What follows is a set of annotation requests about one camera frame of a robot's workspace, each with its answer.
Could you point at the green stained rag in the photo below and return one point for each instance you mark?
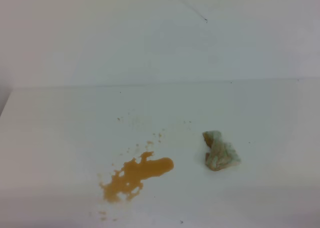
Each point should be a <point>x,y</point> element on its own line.
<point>221,154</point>

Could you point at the brown coffee stain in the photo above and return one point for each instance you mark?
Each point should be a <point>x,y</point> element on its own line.
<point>128,181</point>

